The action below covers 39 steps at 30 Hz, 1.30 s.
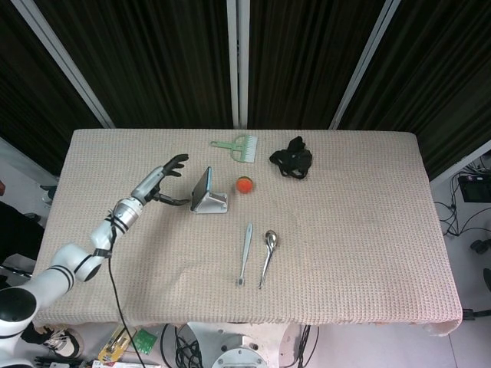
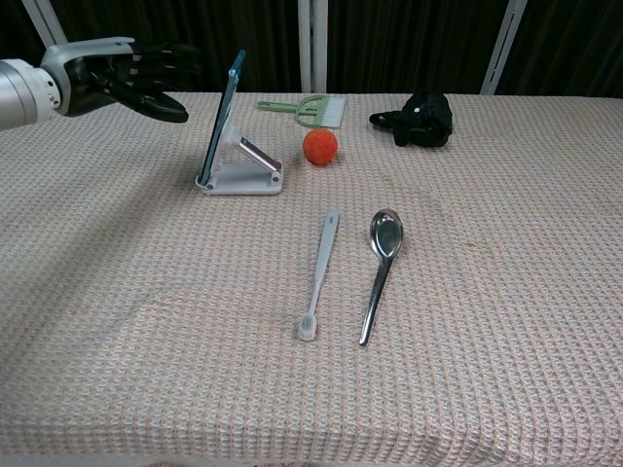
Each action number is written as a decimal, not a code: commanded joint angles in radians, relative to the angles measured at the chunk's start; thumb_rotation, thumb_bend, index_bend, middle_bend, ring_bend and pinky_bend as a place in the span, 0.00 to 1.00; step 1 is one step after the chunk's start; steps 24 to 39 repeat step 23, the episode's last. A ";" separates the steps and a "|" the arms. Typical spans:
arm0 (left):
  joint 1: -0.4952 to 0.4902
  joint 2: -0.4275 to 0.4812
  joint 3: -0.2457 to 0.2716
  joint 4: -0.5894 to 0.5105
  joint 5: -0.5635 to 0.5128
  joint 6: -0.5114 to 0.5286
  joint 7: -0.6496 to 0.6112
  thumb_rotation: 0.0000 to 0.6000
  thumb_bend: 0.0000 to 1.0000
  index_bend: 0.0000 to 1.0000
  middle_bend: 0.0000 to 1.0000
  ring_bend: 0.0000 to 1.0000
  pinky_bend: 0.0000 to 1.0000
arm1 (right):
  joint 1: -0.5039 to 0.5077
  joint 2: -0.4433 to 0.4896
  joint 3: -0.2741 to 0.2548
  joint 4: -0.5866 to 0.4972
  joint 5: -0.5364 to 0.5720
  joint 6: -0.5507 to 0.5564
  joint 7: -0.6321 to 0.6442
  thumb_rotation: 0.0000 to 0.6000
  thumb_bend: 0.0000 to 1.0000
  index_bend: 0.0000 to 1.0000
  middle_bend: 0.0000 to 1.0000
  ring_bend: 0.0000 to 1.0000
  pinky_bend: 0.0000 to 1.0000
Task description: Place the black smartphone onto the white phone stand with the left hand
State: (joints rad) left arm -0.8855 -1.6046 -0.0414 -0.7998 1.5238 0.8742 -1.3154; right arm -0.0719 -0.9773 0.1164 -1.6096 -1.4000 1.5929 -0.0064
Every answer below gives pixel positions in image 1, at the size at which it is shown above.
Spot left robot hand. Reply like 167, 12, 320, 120
130, 153, 192, 208

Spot black smartphone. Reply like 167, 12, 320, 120
190, 166, 213, 212

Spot white phone stand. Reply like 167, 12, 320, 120
189, 189, 229, 215

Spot green cleaning brush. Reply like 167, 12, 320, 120
209, 133, 258, 165

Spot grey toothbrush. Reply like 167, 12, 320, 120
235, 221, 254, 287

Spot black pleated curtain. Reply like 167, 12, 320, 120
0, 0, 107, 177
247, 0, 384, 130
38, 0, 234, 130
339, 0, 491, 181

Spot metal spoon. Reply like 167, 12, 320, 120
258, 229, 280, 290

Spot person in black clothes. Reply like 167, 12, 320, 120
0, 179, 45, 269

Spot green circuit board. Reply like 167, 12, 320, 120
132, 327, 158, 353

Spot yellow packaged tool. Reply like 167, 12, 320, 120
97, 325, 137, 363

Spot black and white sneaker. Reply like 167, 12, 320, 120
21, 324, 84, 360

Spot beige waffle tablecloth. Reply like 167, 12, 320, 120
28, 128, 463, 337

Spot black tools pile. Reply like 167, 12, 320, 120
34, 354, 87, 368

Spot black box device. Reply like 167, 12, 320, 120
458, 174, 491, 203

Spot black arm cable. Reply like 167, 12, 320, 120
106, 214, 149, 368

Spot black fabric strap bundle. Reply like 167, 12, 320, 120
269, 135, 314, 180

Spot white frame post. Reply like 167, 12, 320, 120
329, 0, 402, 130
11, 0, 115, 130
226, 0, 250, 130
429, 140, 491, 184

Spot black floor cable bundle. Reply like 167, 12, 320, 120
160, 324, 204, 368
291, 324, 319, 368
437, 160, 491, 239

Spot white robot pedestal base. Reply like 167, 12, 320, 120
187, 321, 308, 368

